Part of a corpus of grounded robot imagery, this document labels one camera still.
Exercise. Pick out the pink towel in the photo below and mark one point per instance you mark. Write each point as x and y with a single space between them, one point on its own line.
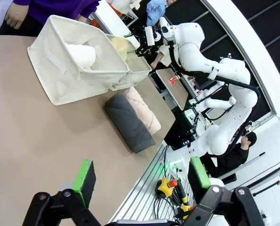
142 106

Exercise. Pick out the person's right hand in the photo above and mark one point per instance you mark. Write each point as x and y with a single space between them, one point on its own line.
16 17

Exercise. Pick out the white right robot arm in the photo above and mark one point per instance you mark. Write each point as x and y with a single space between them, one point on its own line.
191 54

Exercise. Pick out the person in purple hoodie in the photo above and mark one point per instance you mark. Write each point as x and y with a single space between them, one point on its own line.
55 7

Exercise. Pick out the person in cream top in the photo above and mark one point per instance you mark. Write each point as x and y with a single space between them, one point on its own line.
123 5

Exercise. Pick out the cream fabric basket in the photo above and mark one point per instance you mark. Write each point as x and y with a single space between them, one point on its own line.
50 77
130 80

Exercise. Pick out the person's left forearm purple sleeve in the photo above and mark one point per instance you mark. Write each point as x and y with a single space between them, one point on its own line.
90 8

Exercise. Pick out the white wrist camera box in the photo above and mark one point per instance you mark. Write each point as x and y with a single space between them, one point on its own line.
149 35

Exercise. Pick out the yellow towel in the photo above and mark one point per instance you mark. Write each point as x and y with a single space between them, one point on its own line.
119 44

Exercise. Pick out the person in blue shirt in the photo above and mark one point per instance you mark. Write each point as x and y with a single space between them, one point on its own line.
155 11

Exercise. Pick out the yellow emergency stop button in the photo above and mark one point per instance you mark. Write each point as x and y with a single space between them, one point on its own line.
185 209
165 187

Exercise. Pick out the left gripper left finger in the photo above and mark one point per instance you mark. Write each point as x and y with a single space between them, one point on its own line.
85 181

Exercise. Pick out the seated person in black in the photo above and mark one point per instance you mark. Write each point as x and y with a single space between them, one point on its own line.
238 155

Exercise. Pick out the brown background table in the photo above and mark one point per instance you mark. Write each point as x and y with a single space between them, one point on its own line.
175 94

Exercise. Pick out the white table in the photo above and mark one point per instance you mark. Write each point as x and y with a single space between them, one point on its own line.
111 18

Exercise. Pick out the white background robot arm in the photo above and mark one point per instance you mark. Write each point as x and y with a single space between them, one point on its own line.
215 102

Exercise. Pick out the dark grey towel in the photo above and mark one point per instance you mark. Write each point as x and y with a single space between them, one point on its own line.
128 122

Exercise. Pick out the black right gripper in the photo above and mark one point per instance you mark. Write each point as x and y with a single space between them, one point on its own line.
148 50

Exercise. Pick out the aluminium frame base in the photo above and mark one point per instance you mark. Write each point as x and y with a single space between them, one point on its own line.
142 188

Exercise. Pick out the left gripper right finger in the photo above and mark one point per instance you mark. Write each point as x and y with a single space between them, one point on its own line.
198 179

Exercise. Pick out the person's right forearm purple sleeve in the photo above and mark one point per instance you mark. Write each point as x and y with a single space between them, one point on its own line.
24 2

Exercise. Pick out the person's left hand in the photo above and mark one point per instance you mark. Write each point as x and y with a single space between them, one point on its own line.
82 18

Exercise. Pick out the white towel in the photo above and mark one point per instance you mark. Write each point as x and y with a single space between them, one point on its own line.
81 55

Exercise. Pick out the red paper cup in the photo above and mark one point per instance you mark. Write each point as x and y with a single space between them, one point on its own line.
173 80

